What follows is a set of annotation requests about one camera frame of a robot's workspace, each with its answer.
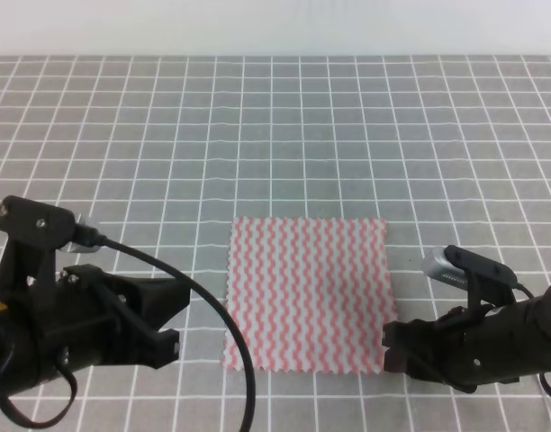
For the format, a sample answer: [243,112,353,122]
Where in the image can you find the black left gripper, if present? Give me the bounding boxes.
[0,265,190,399]

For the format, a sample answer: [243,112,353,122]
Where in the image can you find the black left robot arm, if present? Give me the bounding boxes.
[0,265,190,396]

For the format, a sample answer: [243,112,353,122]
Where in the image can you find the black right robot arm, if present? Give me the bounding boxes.
[382,285,551,393]

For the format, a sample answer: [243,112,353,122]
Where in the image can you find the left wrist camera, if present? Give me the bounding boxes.
[0,195,103,294]

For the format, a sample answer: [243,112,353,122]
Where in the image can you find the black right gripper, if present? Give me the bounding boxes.
[382,301,551,392]

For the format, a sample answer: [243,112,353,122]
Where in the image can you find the pink white wavy towel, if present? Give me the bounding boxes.
[226,217,398,374]

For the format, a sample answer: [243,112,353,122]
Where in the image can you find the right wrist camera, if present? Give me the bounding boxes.
[421,245,518,310]

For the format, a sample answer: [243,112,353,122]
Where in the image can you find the black left camera cable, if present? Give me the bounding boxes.
[0,224,257,432]

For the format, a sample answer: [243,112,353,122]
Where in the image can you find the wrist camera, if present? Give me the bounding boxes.
[0,195,103,294]
[421,245,518,310]

